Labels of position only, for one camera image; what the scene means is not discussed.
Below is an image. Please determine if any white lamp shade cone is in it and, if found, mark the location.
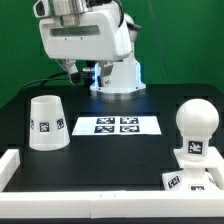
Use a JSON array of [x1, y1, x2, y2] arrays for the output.
[[29, 95, 70, 151]]

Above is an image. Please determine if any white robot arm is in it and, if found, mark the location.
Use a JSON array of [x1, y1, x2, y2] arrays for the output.
[[33, 0, 146, 99]]

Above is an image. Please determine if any white left fence bar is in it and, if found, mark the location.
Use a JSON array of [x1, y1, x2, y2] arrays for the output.
[[0, 149, 20, 192]]

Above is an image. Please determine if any white lamp bulb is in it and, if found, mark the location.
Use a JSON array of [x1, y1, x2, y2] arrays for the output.
[[176, 99, 219, 161]]

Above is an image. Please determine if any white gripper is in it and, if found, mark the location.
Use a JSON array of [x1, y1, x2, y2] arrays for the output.
[[39, 6, 131, 87]]

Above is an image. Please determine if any white front fence bar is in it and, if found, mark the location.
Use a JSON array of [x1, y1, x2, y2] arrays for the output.
[[0, 191, 224, 219]]

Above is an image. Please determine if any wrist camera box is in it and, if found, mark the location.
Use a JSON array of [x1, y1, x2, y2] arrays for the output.
[[33, 0, 53, 18]]

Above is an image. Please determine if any white right fence bar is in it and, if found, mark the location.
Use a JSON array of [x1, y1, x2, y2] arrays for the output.
[[208, 147, 224, 190]]

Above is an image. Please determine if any black cable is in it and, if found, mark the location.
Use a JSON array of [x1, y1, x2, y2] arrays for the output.
[[18, 69, 93, 94]]

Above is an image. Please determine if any white marker sheet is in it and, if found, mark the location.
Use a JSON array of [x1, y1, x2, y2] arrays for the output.
[[72, 116, 162, 136]]

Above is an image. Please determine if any white lamp base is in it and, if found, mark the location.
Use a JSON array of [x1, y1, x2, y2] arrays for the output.
[[162, 147, 220, 191]]

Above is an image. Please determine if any white fence bar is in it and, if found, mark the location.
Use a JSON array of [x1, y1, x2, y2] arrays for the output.
[[0, 149, 20, 192], [208, 147, 224, 190], [0, 191, 224, 219]]

